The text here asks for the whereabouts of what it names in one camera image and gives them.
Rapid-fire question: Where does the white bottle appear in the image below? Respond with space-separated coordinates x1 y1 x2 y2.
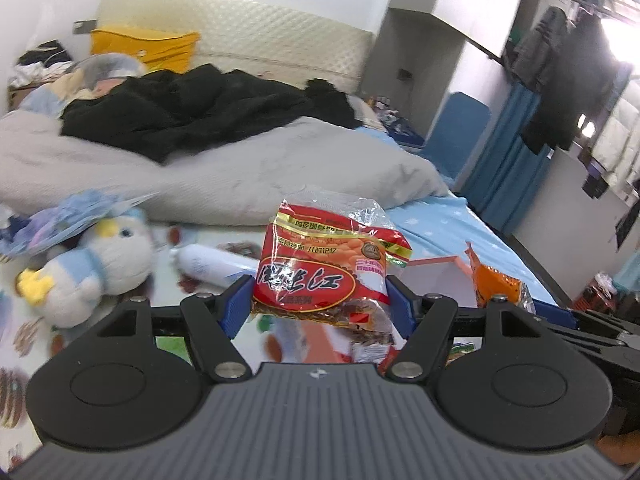
172 244 261 289

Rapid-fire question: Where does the yellow pillow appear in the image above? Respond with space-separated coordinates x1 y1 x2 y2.
90 29 201 74

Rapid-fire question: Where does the blue plastic bag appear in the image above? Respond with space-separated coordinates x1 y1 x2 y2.
0 190 161 261

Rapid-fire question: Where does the grey duvet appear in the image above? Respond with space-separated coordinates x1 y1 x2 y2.
0 110 451 227

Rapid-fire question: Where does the red peanut snack packet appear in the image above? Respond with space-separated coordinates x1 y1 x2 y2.
251 199 414 347

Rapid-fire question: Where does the red bag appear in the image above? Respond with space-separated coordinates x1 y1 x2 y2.
575 272 619 314

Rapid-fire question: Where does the grey wall cabinet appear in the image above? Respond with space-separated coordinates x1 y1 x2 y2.
360 0 531 131

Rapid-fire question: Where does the grey hanging jacket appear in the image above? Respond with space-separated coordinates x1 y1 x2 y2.
510 5 571 94

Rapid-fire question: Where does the bedside clutter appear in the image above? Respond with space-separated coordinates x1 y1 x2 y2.
370 95 426 149

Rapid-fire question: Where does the pale blue plush pillow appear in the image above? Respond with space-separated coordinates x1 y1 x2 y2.
15 52 149 116

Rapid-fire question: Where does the cardboard nightstand box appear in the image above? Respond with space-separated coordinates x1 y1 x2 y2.
7 85 41 111

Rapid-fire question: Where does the orange snack packet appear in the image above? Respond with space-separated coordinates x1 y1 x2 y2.
465 242 536 311

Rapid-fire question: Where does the cream quilted headboard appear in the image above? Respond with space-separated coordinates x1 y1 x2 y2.
95 0 376 97

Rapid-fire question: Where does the pile of clothes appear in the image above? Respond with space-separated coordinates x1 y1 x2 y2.
10 40 76 89

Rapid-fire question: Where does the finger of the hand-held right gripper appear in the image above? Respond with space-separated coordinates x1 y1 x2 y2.
531 299 632 357

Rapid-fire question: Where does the black blanket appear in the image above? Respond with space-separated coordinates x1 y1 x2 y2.
60 64 364 164

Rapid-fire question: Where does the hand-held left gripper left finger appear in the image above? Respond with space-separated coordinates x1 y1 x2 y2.
94 275 256 381

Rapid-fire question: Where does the blue chair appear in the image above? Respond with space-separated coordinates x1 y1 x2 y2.
420 91 491 187

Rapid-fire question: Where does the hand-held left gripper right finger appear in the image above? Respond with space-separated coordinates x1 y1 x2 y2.
380 275 539 381

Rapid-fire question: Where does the black hanging coat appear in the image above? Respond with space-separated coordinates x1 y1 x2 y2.
520 10 631 154

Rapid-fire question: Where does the penguin plush toy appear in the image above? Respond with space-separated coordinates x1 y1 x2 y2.
15 207 156 329

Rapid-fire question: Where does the blue curtain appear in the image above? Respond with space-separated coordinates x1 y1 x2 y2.
457 80 556 237

